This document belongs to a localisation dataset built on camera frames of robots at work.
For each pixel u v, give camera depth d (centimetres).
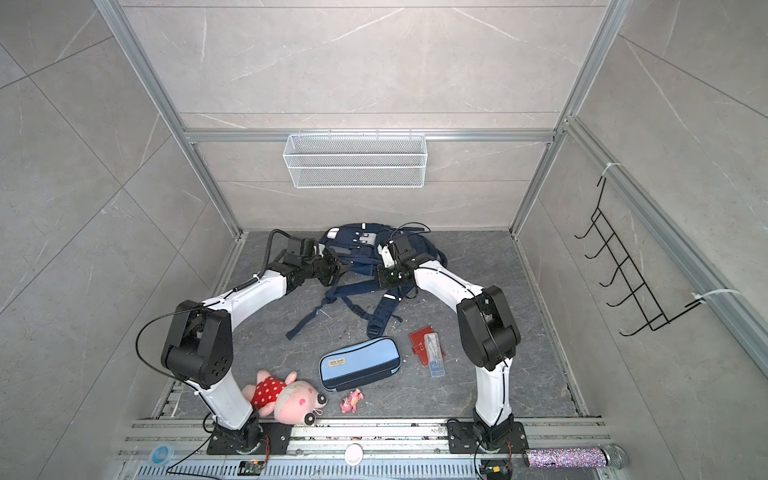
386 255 86
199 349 47
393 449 73
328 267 80
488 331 53
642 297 65
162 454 71
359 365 82
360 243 107
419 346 88
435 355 86
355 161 101
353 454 72
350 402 77
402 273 70
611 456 68
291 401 72
